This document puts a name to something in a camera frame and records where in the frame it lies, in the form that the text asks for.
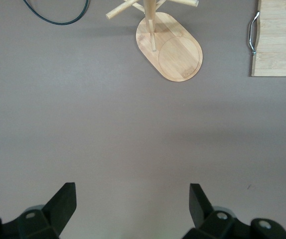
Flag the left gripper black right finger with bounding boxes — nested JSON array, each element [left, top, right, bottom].
[[182, 183, 286, 239]]

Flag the black looped cable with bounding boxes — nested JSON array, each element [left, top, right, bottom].
[[22, 0, 90, 25]]

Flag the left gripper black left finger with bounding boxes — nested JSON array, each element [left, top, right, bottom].
[[0, 182, 77, 239]]

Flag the bamboo cutting board, metal handle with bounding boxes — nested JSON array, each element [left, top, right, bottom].
[[247, 0, 286, 77]]

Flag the wooden mug rack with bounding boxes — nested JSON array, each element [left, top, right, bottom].
[[105, 0, 204, 82]]

